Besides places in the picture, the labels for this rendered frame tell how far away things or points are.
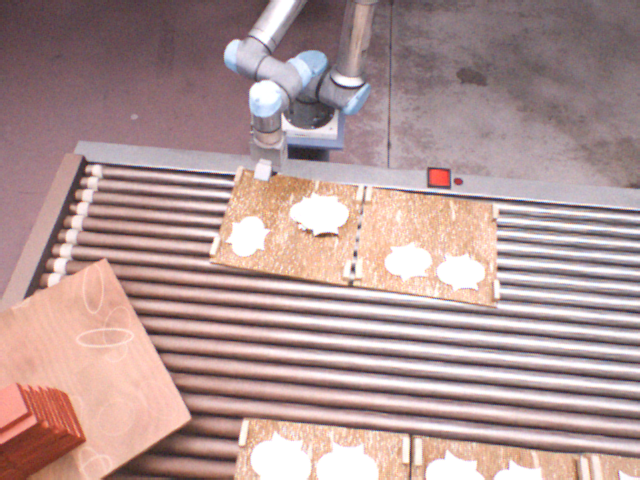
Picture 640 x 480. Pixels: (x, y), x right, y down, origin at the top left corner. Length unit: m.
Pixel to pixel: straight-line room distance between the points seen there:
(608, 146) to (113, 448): 2.97
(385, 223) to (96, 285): 0.83
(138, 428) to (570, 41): 3.52
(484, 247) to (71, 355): 1.16
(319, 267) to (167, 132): 1.84
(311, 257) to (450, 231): 0.43
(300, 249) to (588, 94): 2.55
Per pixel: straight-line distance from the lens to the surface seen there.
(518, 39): 3.92
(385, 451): 1.38
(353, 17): 1.57
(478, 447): 1.43
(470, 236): 1.65
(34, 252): 1.72
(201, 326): 1.49
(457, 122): 3.25
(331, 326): 1.47
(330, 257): 1.54
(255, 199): 1.65
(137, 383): 1.35
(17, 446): 1.21
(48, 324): 1.49
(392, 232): 1.60
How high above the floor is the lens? 2.29
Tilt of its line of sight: 59 degrees down
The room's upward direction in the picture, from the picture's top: 3 degrees clockwise
